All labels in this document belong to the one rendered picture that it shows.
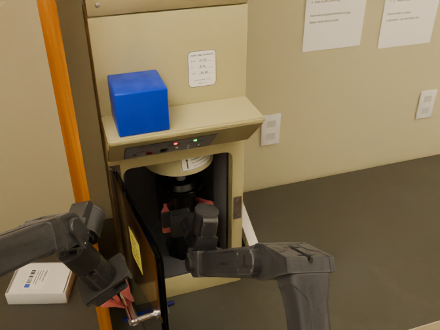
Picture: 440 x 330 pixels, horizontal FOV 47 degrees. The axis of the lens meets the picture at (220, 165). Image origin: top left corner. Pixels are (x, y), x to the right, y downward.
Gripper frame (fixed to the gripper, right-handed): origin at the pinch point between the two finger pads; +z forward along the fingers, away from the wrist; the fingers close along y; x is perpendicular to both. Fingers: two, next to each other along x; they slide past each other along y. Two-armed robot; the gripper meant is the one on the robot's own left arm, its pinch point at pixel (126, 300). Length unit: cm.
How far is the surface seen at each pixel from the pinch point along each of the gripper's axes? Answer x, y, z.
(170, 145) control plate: -14.0, -25.1, -16.1
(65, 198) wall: -66, 11, 16
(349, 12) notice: -56, -96, 10
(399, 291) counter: 4, -55, 55
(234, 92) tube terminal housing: -19.6, -43.2, -14.3
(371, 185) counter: -40, -78, 67
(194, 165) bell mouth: -22.2, -27.2, -1.2
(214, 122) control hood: -10.4, -34.9, -17.4
